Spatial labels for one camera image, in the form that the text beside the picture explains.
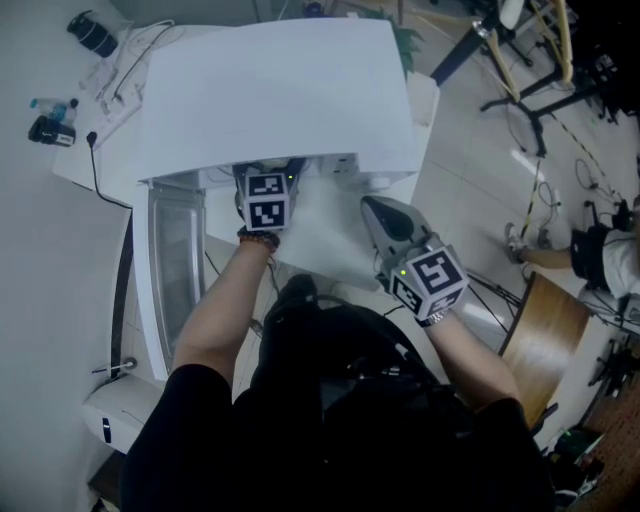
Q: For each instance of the green plant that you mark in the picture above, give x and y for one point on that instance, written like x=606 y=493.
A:
x=407 y=45

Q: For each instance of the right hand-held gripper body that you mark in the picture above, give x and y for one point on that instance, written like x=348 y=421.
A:
x=430 y=277

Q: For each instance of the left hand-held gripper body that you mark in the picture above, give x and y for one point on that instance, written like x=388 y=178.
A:
x=265 y=205

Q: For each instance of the white cabinet appliance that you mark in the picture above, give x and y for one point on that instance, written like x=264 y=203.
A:
x=275 y=100

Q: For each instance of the white blue pen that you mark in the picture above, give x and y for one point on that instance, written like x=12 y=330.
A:
x=117 y=367

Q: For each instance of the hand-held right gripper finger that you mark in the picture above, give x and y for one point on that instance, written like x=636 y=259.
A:
x=422 y=225
x=380 y=230

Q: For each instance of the person's black shoe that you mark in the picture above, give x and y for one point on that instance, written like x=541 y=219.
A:
x=297 y=290

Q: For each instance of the dark brown low table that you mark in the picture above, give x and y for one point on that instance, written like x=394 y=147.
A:
x=107 y=480

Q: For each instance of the black metal pole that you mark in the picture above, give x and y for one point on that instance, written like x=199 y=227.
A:
x=457 y=55

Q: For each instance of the silver wristwatch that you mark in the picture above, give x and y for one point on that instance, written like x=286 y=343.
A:
x=434 y=318

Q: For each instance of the clear plastic bottle blue label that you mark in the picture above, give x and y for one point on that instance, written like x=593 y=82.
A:
x=57 y=110

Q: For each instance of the person's black shirt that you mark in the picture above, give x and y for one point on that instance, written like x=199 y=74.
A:
x=250 y=450

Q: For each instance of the person's right forearm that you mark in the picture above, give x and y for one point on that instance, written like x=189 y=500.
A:
x=475 y=365

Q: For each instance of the white chair frame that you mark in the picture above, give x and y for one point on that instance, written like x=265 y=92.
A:
x=512 y=12

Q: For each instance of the white round appliance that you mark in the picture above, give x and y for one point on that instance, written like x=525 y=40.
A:
x=125 y=410

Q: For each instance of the person's left forearm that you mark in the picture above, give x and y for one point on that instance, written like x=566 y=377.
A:
x=215 y=320

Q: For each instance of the black water bottle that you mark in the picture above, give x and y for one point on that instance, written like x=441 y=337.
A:
x=95 y=35

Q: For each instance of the black floor stand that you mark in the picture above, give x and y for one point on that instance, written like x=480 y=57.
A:
x=536 y=130

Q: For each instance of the black table leg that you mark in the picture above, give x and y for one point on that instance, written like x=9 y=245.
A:
x=121 y=300

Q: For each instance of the light wooden chair frame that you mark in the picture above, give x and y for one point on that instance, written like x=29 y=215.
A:
x=566 y=50

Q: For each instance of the black chest pack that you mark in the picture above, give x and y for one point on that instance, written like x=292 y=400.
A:
x=360 y=390

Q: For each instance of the black camera white label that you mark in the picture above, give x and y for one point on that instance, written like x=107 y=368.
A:
x=50 y=132

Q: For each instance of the brown wooden stool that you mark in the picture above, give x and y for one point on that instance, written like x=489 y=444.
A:
x=545 y=350

